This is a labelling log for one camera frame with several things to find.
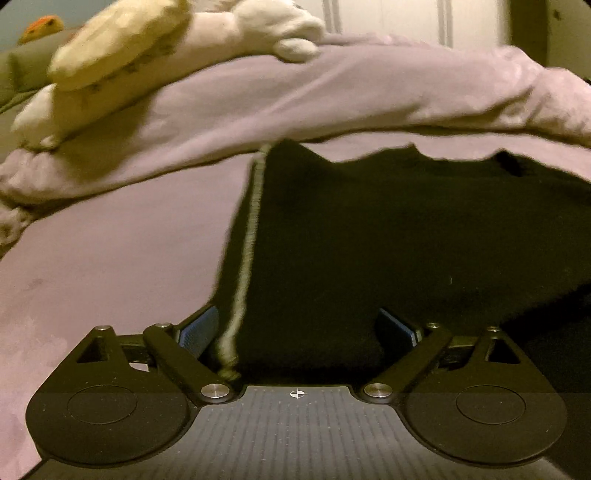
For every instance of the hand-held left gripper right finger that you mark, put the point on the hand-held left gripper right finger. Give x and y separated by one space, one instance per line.
396 328

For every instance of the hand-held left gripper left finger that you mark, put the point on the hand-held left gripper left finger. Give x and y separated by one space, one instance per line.
202 330

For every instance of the black knit sweater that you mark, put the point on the black knit sweater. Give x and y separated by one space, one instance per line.
392 230

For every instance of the purple blanket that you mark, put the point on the purple blanket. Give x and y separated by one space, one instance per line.
323 92

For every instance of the olive green cushion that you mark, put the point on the olive green cushion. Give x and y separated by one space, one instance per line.
27 74

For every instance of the white wardrobe door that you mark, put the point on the white wardrobe door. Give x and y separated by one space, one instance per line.
392 18

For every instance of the white plush toy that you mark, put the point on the white plush toy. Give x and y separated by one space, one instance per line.
258 23

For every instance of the dark wooden furniture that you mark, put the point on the dark wooden furniture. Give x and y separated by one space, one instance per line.
554 32

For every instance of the orange plush toy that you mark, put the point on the orange plush toy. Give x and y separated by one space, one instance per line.
44 25

